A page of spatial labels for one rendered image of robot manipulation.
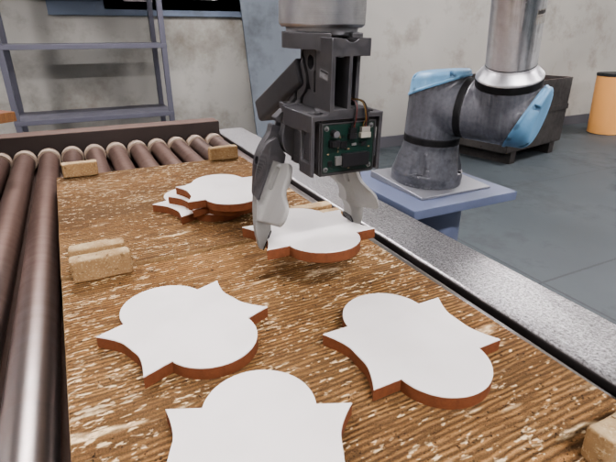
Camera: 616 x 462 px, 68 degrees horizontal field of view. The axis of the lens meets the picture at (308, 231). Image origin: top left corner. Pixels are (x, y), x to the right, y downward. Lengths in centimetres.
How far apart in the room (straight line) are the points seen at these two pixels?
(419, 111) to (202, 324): 69
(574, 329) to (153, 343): 39
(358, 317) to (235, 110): 405
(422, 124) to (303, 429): 75
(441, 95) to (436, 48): 455
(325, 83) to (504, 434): 29
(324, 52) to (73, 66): 381
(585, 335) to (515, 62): 52
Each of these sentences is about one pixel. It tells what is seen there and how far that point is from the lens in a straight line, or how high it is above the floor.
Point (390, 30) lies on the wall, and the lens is 512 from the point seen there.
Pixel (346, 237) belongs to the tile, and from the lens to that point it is 47.
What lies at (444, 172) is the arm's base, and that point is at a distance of 99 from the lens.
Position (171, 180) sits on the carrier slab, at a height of 94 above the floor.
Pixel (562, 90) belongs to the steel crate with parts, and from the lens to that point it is 544.
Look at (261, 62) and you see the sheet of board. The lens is 418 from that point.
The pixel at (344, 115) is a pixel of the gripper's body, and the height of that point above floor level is 111.
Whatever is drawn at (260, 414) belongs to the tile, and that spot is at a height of 95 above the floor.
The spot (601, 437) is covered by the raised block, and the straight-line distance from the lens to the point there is 34.
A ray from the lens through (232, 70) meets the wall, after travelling 437.
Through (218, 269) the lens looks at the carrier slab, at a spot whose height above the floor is 94.
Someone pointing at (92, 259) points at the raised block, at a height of 96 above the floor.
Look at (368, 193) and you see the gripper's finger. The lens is 47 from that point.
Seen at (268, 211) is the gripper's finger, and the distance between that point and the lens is 45.
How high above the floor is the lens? 118
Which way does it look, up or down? 23 degrees down
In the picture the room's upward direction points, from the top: straight up
